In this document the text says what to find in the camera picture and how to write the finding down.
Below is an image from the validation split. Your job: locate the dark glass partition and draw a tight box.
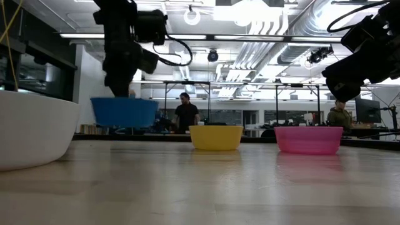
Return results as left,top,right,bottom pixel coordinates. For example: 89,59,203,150
0,31,78,103

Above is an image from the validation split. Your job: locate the white ring lamp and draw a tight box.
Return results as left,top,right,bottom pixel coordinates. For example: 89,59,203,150
183,7,201,26

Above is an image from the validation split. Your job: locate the yellow cable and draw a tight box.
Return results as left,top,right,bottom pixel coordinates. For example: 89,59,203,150
0,0,24,91

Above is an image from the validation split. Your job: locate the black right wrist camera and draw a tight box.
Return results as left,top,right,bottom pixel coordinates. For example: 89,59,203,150
340,14,381,53

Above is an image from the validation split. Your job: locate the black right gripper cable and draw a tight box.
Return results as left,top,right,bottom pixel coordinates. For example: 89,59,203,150
326,0,391,34

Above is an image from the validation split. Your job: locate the long overhead light bar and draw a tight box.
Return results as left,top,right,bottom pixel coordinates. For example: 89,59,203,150
59,32,343,43

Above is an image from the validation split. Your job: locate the pink translucent plastic bowl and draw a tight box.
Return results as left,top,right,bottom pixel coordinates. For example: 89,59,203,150
274,126,344,156

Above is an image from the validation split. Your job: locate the silver ventilation duct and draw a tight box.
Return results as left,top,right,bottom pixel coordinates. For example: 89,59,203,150
276,0,354,66

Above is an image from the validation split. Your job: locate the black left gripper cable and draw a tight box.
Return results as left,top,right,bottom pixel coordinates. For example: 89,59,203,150
152,32,194,67

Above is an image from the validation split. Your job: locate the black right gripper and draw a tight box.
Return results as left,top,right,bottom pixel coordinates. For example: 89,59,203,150
321,31,400,104

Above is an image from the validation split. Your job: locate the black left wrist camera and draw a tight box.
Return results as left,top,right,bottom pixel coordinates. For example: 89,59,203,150
139,48,159,75

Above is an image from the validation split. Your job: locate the hanging black camera rig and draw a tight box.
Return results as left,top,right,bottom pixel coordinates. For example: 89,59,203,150
307,46,334,64

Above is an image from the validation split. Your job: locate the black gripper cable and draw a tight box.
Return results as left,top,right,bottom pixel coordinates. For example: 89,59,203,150
326,0,391,34
152,32,194,67

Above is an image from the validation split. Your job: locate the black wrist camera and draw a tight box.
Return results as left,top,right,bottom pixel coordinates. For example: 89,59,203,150
139,48,159,75
340,14,381,53

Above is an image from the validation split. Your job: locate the black computer monitor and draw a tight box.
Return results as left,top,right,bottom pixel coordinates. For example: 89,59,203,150
355,97,382,124

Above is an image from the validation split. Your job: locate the stack of wooden boxes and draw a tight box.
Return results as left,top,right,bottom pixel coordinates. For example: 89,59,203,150
80,124,109,135

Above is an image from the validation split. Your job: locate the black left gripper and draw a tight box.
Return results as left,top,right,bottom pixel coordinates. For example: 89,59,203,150
102,42,141,98

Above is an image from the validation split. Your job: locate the blue plastic bowl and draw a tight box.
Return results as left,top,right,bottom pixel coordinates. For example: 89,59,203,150
90,97,159,128

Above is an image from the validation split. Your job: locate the yellow plastic bowl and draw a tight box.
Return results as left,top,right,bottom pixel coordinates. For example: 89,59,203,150
189,125,244,151

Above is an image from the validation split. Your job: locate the large white bowl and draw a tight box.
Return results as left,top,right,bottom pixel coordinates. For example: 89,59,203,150
0,89,81,172

